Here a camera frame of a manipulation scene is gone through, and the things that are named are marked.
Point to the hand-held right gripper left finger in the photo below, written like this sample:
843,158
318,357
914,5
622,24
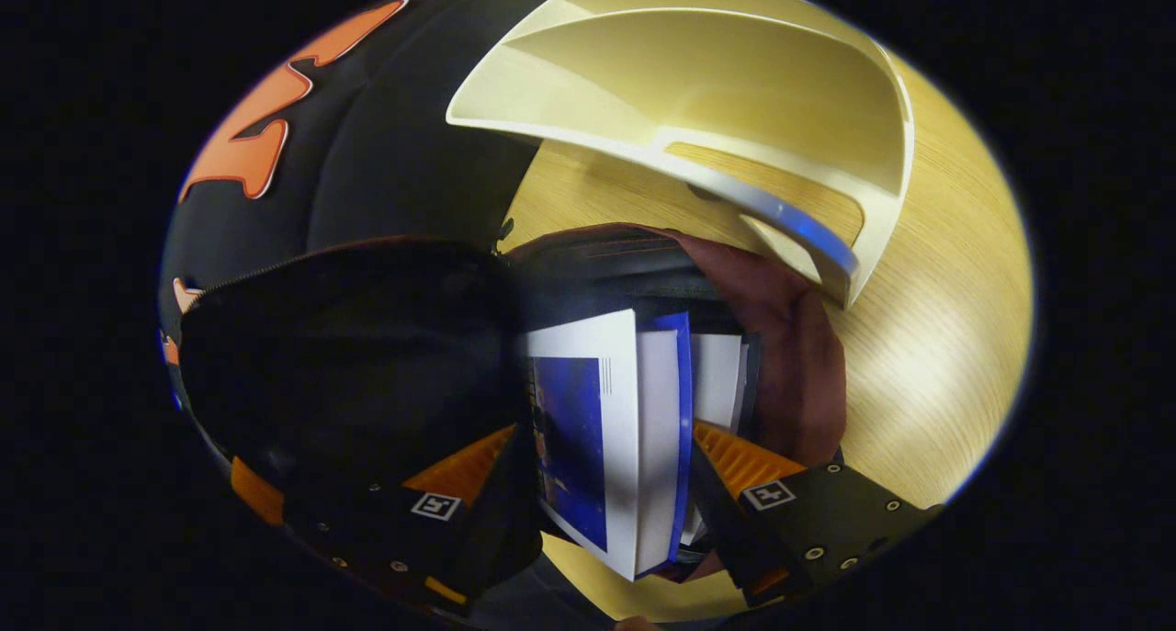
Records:
501,521

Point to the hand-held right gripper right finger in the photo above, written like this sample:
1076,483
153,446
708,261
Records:
726,530

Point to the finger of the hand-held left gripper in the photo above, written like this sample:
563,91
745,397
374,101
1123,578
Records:
255,491

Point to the blue cover book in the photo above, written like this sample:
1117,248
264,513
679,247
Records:
588,429

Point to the maroon schoolbag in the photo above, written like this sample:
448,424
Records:
790,365

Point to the white plastic bookshelf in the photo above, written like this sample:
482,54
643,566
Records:
735,89

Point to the black backdrop cloth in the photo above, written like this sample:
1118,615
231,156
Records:
395,153

